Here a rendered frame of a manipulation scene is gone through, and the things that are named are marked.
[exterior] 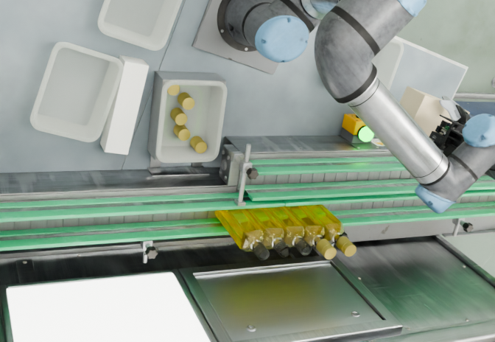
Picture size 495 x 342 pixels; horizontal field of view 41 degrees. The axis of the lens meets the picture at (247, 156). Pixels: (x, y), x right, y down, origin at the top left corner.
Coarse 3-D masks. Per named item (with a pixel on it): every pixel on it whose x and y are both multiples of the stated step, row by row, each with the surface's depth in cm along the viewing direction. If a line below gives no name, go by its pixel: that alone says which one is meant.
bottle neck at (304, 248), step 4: (300, 236) 167; (292, 240) 167; (296, 240) 166; (300, 240) 165; (304, 240) 166; (296, 244) 165; (300, 244) 165; (304, 244) 164; (308, 244) 164; (300, 248) 164; (304, 248) 166; (308, 248) 165; (300, 252) 164; (304, 252) 165; (308, 252) 165
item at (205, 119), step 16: (176, 80) 166; (192, 80) 168; (208, 80) 170; (176, 96) 175; (192, 96) 177; (208, 96) 179; (224, 96) 173; (160, 112) 168; (192, 112) 179; (208, 112) 180; (224, 112) 174; (160, 128) 169; (192, 128) 181; (208, 128) 181; (160, 144) 171; (176, 144) 181; (208, 144) 181; (160, 160) 173; (176, 160) 174; (192, 160) 176; (208, 160) 178
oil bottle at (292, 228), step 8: (272, 208) 177; (280, 208) 178; (280, 216) 173; (288, 216) 174; (288, 224) 170; (296, 224) 170; (288, 232) 167; (296, 232) 167; (304, 232) 169; (288, 240) 168
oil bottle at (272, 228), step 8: (256, 208) 176; (264, 208) 176; (256, 216) 171; (264, 216) 172; (272, 216) 172; (264, 224) 168; (272, 224) 168; (280, 224) 169; (264, 232) 166; (272, 232) 165; (280, 232) 166; (264, 240) 166; (272, 240) 165; (272, 248) 166
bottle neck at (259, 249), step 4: (256, 240) 163; (252, 244) 162; (256, 244) 161; (260, 244) 161; (252, 248) 162; (256, 248) 160; (260, 248) 160; (264, 248) 160; (256, 252) 160; (260, 252) 159; (264, 252) 161; (268, 252) 160; (260, 256) 159; (264, 256) 160
